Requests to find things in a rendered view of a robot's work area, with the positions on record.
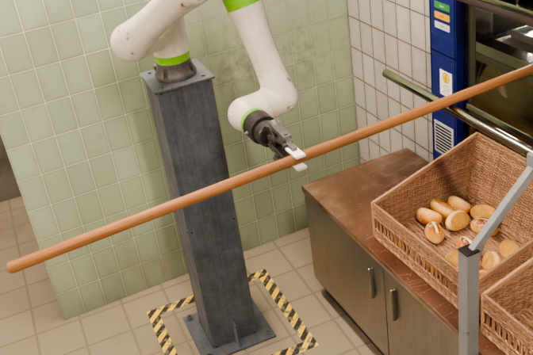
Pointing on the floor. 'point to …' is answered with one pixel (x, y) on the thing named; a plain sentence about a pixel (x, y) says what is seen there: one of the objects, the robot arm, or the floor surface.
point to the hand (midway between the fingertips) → (296, 158)
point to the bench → (377, 263)
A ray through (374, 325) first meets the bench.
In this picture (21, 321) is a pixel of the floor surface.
